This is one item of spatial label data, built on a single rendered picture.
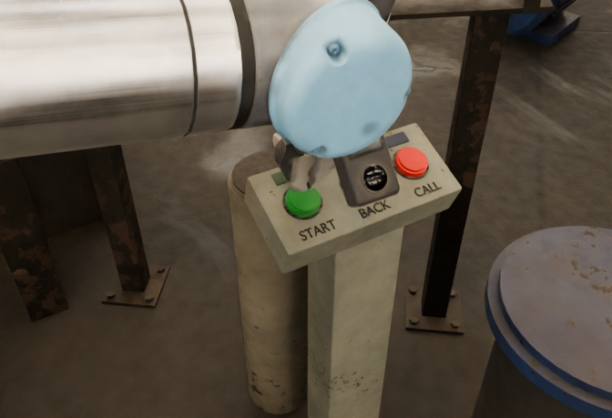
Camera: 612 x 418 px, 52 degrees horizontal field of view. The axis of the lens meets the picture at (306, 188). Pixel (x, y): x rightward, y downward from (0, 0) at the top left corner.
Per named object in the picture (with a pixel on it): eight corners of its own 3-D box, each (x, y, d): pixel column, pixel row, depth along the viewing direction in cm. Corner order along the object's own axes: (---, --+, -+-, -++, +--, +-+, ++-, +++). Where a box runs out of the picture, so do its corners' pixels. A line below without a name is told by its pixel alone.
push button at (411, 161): (386, 159, 78) (391, 150, 77) (413, 150, 80) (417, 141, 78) (403, 185, 77) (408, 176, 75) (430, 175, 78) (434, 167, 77)
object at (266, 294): (238, 376, 124) (214, 163, 91) (292, 351, 128) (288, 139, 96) (265, 425, 116) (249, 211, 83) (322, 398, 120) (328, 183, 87)
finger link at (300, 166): (282, 157, 73) (294, 105, 65) (306, 198, 70) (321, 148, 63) (258, 165, 72) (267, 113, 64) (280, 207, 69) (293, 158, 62)
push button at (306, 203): (278, 197, 73) (280, 188, 71) (309, 186, 74) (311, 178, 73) (293, 225, 71) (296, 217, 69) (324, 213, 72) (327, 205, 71)
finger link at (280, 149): (307, 160, 67) (322, 107, 60) (315, 173, 67) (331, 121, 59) (268, 173, 66) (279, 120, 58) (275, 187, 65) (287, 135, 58)
